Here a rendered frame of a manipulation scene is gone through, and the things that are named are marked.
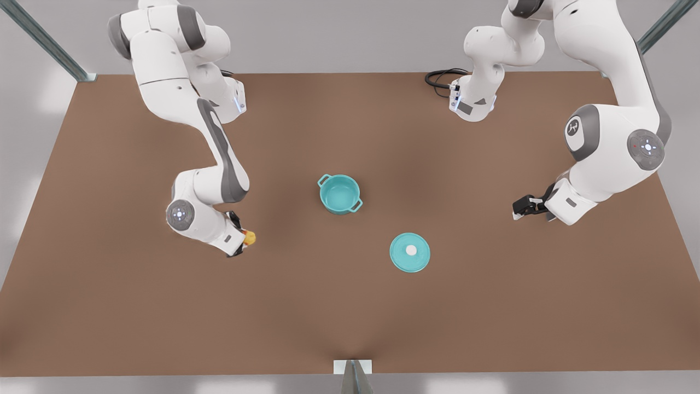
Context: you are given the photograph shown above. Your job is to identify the teal pot with handles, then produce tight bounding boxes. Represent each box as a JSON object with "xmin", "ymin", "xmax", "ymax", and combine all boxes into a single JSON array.
[{"xmin": 318, "ymin": 173, "xmax": 364, "ymax": 215}]

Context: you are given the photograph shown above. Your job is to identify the teal lid with white knob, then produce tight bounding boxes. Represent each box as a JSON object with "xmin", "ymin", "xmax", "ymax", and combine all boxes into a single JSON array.
[{"xmin": 389, "ymin": 233, "xmax": 431, "ymax": 273}]

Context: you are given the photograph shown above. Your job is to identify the silver frame post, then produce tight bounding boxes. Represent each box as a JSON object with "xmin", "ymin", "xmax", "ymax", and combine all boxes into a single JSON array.
[
  {"xmin": 0, "ymin": 0, "xmax": 98, "ymax": 83},
  {"xmin": 334, "ymin": 360, "xmax": 374, "ymax": 394},
  {"xmin": 637, "ymin": 0, "xmax": 700, "ymax": 55}
]

